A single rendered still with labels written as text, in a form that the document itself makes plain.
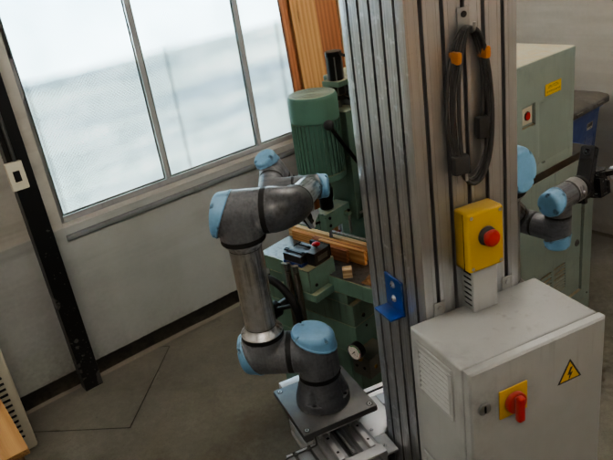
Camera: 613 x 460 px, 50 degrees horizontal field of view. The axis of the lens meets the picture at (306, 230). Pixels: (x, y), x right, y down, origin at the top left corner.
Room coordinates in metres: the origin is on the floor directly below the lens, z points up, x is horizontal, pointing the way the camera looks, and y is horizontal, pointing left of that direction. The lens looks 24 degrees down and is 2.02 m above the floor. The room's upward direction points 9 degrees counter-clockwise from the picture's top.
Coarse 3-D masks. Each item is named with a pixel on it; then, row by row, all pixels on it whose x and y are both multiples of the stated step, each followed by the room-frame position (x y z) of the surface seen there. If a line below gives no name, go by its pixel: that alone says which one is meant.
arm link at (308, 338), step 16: (288, 336) 1.50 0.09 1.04; (304, 336) 1.47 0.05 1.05; (320, 336) 1.46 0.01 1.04; (288, 352) 1.46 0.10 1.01; (304, 352) 1.45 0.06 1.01; (320, 352) 1.44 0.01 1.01; (336, 352) 1.47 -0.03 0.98; (288, 368) 1.45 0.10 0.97; (304, 368) 1.45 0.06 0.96; (320, 368) 1.44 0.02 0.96; (336, 368) 1.46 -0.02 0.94
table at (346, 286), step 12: (288, 240) 2.39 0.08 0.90; (264, 252) 2.32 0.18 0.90; (276, 252) 2.30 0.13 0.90; (276, 264) 2.25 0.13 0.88; (336, 264) 2.13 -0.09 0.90; (348, 264) 2.11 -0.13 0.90; (336, 276) 2.04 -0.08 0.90; (360, 276) 2.01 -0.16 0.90; (324, 288) 2.01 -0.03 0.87; (336, 288) 2.03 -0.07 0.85; (348, 288) 1.99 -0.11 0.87; (360, 288) 1.95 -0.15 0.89; (312, 300) 1.99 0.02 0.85; (372, 300) 1.91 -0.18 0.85
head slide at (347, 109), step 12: (348, 108) 2.31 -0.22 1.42; (348, 120) 2.27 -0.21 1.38; (348, 132) 2.27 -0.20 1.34; (348, 144) 2.26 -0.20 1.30; (348, 156) 2.27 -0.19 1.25; (348, 168) 2.27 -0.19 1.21; (348, 180) 2.28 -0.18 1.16; (336, 192) 2.33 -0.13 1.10; (348, 192) 2.28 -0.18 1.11; (360, 204) 2.28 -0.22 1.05; (360, 216) 2.27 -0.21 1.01
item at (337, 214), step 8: (336, 200) 2.32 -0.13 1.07; (336, 208) 2.24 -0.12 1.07; (344, 208) 2.27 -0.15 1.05; (320, 216) 2.21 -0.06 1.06; (328, 216) 2.21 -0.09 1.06; (336, 216) 2.23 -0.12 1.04; (344, 216) 2.26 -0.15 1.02; (320, 224) 2.22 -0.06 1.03; (328, 224) 2.20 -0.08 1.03; (336, 224) 2.23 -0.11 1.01
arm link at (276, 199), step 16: (304, 176) 1.86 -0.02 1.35; (320, 176) 1.85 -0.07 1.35; (272, 192) 1.48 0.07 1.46; (288, 192) 1.49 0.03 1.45; (304, 192) 1.53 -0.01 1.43; (320, 192) 1.82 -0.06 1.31; (272, 208) 1.45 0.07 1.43; (288, 208) 1.46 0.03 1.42; (304, 208) 1.49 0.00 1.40; (272, 224) 1.45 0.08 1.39; (288, 224) 1.46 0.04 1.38
